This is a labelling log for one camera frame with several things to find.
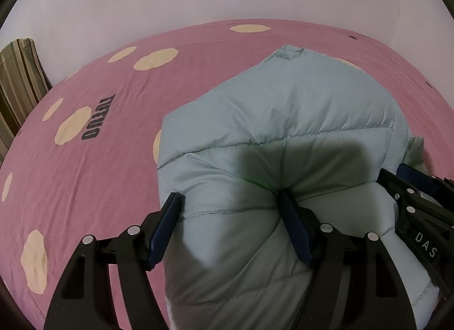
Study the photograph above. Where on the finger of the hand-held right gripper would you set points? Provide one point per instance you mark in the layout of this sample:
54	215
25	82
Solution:
416	175
397	188

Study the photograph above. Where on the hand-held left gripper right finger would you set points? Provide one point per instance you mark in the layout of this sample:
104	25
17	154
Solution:
294	225

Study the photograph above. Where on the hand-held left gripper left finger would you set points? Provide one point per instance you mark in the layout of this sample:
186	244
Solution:
164	234

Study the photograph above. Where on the light blue puffer jacket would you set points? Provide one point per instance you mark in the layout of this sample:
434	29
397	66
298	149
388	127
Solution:
283	120

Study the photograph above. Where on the pink polka dot bed sheet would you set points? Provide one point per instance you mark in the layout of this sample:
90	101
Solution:
106	173

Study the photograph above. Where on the striped pillow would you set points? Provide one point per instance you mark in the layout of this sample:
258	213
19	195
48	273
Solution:
21	78

